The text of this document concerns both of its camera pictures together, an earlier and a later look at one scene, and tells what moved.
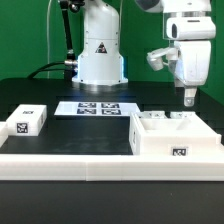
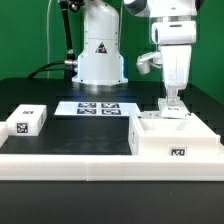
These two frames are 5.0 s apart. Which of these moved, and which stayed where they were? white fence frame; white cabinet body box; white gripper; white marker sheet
Moved: white gripper
Stayed: white cabinet body box; white marker sheet; white fence frame
